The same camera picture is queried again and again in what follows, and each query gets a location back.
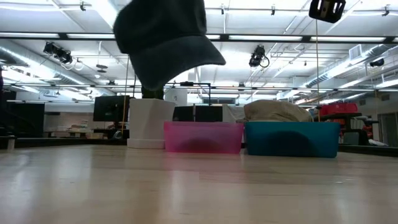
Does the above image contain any grey cloth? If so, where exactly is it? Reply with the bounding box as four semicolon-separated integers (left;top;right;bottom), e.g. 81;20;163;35
222;104;247;123

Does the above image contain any beige cap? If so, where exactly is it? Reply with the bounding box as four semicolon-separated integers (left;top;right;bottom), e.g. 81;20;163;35
243;99;313;123

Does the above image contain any blue denim cap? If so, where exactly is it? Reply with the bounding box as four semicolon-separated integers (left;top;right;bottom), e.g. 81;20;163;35
113;0;227;91

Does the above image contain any black monitor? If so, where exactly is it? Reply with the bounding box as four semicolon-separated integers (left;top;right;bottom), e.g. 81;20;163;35
172;105;223;123
93;95;131;123

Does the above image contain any pink plastic bin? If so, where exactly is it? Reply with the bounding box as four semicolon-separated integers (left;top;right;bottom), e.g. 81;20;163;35
164;121;244;154

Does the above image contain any dark green plant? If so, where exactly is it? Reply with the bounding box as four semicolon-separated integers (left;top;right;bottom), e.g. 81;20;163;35
141;86;165;100

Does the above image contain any white plant pot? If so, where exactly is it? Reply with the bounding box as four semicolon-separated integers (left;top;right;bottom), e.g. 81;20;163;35
126;98;177;149

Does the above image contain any teal plastic bin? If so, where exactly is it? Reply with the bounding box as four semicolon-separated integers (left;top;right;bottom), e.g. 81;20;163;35
244;121;341;159

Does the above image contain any red plastic bin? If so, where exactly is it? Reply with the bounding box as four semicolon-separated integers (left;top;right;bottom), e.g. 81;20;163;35
319;102;359;116

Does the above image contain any black cabinet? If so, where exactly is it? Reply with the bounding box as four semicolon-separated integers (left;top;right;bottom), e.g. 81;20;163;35
0;90;46;138

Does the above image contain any yellow hanging cord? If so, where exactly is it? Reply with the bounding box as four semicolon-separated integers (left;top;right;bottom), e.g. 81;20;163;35
121;55;130;135
315;18;321;123

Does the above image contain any silver ventilation duct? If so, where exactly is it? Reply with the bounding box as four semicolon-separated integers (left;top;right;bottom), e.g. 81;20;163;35
0;46;94;97
303;43;398;90

